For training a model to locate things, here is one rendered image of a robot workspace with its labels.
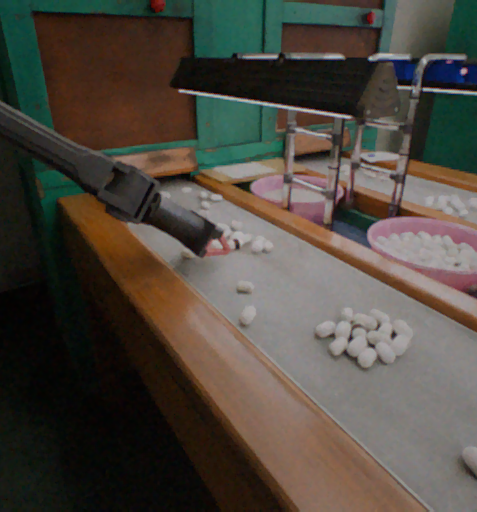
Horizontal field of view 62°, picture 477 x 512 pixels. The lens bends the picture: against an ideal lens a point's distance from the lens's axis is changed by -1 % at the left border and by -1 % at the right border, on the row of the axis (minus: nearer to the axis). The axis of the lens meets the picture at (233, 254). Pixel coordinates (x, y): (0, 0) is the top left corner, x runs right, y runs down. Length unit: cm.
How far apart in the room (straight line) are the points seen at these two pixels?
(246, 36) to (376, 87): 86
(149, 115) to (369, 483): 108
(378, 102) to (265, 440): 45
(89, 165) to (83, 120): 56
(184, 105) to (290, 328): 86
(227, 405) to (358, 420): 15
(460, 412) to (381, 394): 9
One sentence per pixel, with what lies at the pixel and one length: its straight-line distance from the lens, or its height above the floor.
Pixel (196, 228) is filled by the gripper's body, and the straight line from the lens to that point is 73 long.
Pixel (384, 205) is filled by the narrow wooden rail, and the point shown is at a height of 75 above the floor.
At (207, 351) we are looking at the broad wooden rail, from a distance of 55.
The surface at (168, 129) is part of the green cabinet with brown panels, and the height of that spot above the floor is 91.
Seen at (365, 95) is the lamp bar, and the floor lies 107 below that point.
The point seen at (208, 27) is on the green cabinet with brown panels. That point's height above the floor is 119.
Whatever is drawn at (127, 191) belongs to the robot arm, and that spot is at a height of 93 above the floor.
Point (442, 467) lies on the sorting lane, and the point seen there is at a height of 74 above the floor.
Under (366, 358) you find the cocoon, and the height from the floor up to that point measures 76.
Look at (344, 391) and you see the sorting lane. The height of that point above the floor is 74.
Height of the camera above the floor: 112
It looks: 27 degrees down
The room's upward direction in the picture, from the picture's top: straight up
